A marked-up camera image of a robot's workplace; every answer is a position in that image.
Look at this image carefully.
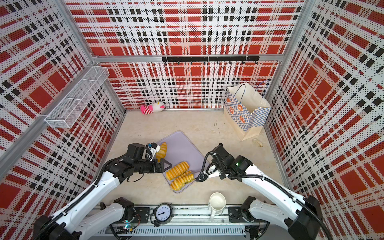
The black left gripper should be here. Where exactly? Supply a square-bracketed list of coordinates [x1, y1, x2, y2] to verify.
[134, 158, 173, 173]

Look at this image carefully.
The fake croissant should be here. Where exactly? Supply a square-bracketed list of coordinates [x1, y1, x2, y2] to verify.
[156, 142, 168, 161]

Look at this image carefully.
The ridged fake bread roll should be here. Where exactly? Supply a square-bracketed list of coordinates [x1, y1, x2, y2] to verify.
[170, 171, 195, 191]
[166, 161, 190, 181]

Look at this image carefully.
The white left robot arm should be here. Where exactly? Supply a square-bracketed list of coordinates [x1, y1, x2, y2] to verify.
[33, 143, 173, 240]

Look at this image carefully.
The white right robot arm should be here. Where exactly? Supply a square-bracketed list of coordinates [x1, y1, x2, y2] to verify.
[196, 144, 333, 240]

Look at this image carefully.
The blue checkered paper bag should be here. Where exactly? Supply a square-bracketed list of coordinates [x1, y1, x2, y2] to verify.
[224, 83, 271, 141]

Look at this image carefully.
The lilac plastic tray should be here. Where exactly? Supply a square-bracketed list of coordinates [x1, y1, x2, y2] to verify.
[157, 131, 204, 194]

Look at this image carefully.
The white mug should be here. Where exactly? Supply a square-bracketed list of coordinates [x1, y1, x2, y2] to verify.
[208, 193, 226, 222]

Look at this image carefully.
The cream wristwatch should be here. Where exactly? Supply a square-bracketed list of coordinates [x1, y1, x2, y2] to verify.
[252, 139, 264, 148]

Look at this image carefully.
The black round clock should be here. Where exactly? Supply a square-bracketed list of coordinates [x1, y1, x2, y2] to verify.
[151, 203, 174, 227]

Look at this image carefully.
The pink white plush toy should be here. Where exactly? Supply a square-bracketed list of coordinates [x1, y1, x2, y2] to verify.
[140, 102, 166, 115]

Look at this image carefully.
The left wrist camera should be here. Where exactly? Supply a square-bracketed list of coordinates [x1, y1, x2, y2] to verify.
[146, 143, 161, 161]

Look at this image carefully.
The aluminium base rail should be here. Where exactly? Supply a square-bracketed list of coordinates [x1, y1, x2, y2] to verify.
[76, 204, 291, 240]

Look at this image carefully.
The black hook rail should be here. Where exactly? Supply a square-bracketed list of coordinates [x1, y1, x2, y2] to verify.
[162, 56, 260, 64]

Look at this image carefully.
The white wire mesh basket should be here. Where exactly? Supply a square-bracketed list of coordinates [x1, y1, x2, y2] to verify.
[45, 66, 109, 129]

